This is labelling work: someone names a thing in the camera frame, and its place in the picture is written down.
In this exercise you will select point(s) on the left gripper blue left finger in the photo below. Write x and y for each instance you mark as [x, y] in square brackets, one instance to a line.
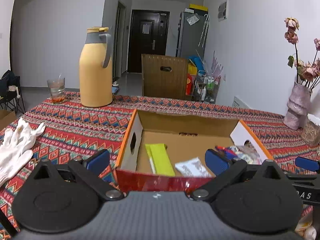
[98, 162]

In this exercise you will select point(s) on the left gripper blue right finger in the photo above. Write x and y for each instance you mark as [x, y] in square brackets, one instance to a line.
[216, 162]

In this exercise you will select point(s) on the white snack packet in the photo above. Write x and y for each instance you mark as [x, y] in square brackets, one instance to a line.
[192, 168]

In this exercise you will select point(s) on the green snack packet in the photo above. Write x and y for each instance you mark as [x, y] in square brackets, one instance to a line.
[159, 160]

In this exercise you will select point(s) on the patterned red tablecloth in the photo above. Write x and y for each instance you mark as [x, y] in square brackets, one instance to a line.
[55, 197]

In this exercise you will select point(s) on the red cardboard pumpkin box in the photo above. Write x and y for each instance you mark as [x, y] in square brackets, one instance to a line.
[185, 137]

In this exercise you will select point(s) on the pink textured vase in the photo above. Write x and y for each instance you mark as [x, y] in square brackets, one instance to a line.
[297, 105]

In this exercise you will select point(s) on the white cotton gloves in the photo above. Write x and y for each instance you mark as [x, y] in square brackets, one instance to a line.
[16, 148]

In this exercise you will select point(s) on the glass cup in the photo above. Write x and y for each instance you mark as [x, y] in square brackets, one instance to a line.
[57, 89]

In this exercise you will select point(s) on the yellow thermos jug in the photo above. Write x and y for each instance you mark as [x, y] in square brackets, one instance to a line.
[95, 68]

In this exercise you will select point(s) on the wooden chair back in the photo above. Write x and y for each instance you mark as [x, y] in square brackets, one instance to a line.
[164, 76]

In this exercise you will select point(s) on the black folding chair with clothes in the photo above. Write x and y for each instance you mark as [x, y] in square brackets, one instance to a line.
[11, 95]

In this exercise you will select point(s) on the dried pink roses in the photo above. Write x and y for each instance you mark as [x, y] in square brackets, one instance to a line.
[305, 58]

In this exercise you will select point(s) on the grey refrigerator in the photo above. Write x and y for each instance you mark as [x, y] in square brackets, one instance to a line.
[191, 32]

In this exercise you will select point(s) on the dark front door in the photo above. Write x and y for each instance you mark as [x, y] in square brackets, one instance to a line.
[148, 35]

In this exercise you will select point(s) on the wire storage rack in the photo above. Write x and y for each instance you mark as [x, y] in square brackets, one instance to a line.
[206, 87]

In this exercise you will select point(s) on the wall electrical panel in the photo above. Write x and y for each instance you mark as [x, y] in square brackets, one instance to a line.
[223, 11]

